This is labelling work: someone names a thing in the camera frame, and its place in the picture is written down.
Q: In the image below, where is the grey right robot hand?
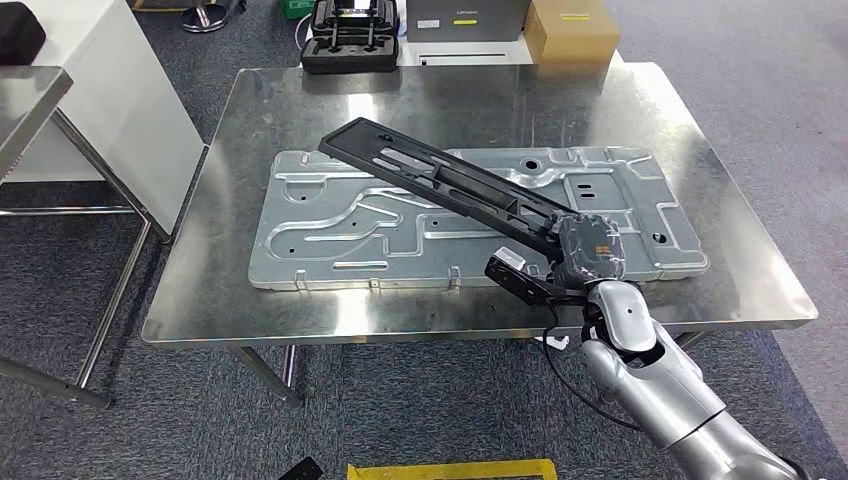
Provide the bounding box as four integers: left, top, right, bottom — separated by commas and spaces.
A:
548, 211, 628, 289

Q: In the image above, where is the white flat box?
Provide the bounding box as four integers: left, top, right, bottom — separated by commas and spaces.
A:
396, 36, 537, 68

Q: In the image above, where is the steel workbench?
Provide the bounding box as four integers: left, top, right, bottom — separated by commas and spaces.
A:
140, 62, 819, 409

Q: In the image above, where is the steel side table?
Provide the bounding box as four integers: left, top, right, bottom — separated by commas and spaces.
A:
0, 64, 174, 409

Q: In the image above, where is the chrome stanchion post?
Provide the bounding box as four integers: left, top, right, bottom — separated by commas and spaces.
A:
178, 0, 232, 33

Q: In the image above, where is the grey upright metal panel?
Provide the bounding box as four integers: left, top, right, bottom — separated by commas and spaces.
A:
405, 0, 533, 44

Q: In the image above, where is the black bag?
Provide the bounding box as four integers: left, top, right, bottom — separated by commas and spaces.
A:
0, 1, 48, 66

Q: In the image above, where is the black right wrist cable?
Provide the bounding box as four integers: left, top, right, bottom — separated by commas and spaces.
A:
543, 307, 644, 433

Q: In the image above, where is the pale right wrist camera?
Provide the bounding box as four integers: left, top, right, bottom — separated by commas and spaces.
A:
483, 246, 591, 307

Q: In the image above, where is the brown cardboard box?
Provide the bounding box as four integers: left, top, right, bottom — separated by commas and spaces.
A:
523, 0, 622, 66

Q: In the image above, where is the machined aluminium panel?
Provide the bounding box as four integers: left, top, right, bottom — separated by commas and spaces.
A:
248, 145, 710, 293

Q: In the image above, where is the black plastic licence plate bracket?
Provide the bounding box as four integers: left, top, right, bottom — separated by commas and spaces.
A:
317, 117, 581, 263

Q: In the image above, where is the black foam tool case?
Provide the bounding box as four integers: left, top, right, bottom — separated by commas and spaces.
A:
299, 0, 401, 75

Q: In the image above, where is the white cabinet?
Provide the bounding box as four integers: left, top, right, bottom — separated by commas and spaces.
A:
6, 0, 207, 236

